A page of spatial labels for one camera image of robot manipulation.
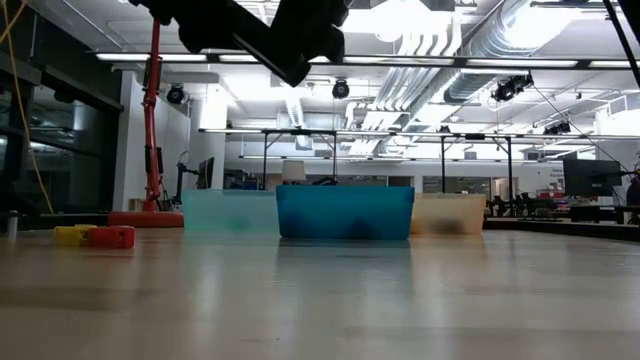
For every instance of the large black monitor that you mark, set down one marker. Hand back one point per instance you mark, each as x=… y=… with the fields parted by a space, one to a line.
x=591 y=177

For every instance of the silver ventilation duct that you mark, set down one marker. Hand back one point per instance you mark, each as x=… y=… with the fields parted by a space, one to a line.
x=480 y=80

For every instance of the teal translucent bin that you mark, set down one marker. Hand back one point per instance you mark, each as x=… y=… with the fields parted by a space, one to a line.
x=225 y=212

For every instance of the orange translucent bin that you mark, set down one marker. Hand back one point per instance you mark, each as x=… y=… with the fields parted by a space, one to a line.
x=450 y=210

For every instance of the person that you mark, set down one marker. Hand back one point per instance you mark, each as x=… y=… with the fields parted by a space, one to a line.
x=634 y=192

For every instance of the black background rig frame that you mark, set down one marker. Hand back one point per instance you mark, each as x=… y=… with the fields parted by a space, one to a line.
x=475 y=136
x=300 y=132

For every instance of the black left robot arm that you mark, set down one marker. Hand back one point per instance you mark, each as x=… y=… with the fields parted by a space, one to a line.
x=235 y=30

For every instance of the black ceiling-hung camera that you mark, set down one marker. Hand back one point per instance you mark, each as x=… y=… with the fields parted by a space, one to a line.
x=511 y=87

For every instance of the red desk lamp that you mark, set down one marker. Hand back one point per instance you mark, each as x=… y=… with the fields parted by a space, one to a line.
x=150 y=125

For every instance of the small grey bottle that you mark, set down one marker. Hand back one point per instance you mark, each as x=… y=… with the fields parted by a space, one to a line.
x=12 y=223

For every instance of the black ceiling spotlight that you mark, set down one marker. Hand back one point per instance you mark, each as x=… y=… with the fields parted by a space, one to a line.
x=175 y=93
x=341 y=89

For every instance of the black linear ceiling light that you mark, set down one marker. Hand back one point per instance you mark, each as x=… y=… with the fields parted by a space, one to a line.
x=430 y=62

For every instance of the blue plastic bin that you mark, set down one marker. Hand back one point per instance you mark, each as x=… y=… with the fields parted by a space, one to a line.
x=345 y=212

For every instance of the small black monitor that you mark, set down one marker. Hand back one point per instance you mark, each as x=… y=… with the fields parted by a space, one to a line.
x=206 y=172

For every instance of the white lampshade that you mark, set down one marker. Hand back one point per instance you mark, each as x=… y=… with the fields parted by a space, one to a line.
x=293 y=171

